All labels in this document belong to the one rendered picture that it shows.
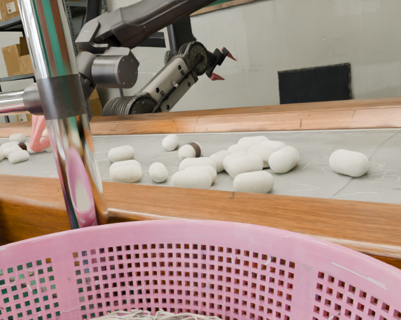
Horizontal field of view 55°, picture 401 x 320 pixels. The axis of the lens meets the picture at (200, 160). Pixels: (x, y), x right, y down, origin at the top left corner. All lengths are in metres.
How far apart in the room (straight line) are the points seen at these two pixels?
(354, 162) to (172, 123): 0.41
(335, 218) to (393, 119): 0.34
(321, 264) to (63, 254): 0.13
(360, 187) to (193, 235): 0.16
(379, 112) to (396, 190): 0.24
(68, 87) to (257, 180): 0.16
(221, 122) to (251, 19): 2.08
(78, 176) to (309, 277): 0.13
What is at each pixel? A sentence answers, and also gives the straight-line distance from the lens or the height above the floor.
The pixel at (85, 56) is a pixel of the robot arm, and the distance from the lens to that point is 0.75.
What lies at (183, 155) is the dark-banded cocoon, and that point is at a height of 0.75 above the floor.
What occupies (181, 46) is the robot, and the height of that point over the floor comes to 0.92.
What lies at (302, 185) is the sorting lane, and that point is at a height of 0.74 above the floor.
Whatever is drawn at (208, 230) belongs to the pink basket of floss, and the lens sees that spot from 0.19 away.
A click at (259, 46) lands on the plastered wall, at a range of 2.65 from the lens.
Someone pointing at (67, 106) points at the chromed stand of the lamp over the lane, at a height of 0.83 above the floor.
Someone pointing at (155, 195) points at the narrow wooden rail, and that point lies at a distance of 0.27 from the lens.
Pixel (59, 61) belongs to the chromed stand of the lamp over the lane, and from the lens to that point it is 0.22.
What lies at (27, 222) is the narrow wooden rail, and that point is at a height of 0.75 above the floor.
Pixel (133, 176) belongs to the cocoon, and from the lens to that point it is 0.39.
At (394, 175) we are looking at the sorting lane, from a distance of 0.34.
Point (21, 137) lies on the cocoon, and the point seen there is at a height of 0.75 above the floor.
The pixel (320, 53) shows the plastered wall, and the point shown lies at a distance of 2.53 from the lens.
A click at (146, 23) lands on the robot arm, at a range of 0.75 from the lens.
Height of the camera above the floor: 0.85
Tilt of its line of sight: 13 degrees down
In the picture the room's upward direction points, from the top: 8 degrees counter-clockwise
